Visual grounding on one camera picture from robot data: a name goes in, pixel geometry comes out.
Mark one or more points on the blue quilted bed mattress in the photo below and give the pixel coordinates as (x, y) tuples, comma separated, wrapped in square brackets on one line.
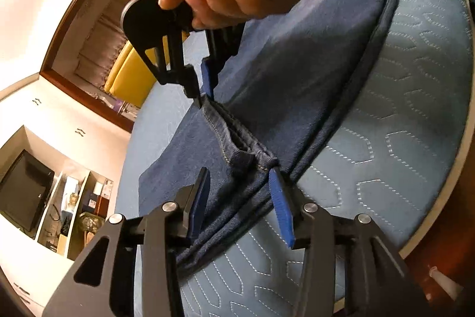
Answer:
[(389, 158)]

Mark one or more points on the dark blue denim pants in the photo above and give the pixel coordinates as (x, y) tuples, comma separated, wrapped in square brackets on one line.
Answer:
[(277, 103)]

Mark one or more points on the black television screen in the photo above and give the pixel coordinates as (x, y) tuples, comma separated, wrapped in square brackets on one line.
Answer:
[(25, 191)]

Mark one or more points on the yellow chair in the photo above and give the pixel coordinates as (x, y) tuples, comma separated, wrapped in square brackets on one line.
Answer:
[(129, 80)]

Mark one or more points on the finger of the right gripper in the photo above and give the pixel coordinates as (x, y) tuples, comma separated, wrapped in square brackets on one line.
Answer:
[(222, 45), (183, 75)]

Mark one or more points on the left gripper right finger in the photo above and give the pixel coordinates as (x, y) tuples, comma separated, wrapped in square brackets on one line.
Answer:
[(350, 267)]

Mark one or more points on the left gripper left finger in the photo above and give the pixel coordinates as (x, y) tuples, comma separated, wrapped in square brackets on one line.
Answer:
[(101, 282)]

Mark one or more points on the wall shelf unit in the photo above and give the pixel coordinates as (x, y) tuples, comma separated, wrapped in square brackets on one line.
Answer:
[(76, 208)]

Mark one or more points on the white wardrobe cabinet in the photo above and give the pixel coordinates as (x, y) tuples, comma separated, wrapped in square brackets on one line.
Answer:
[(68, 138)]

